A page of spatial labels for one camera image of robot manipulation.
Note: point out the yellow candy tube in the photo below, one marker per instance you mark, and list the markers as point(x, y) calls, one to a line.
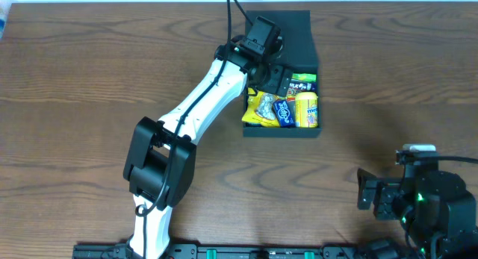
point(306, 107)

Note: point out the haribo gummy bag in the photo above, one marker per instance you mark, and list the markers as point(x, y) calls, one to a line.
point(311, 78)

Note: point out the yellow snack bag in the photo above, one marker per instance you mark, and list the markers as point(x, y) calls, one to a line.
point(260, 110)

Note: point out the purple dairy milk chocolate bar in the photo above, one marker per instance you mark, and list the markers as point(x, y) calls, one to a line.
point(296, 86)

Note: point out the blue eclipse mints tin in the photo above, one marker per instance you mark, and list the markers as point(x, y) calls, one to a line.
point(283, 114)

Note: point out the black mounting rail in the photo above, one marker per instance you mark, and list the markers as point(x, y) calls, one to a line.
point(261, 251)

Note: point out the black gift box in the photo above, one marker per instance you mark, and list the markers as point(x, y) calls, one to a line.
point(299, 51)

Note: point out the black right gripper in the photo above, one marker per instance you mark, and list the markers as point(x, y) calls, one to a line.
point(374, 192)

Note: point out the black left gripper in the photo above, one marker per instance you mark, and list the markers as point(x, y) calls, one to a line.
point(280, 83)

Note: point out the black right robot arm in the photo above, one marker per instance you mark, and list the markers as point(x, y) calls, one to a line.
point(434, 207)

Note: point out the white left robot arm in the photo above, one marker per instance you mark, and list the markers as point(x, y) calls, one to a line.
point(161, 158)

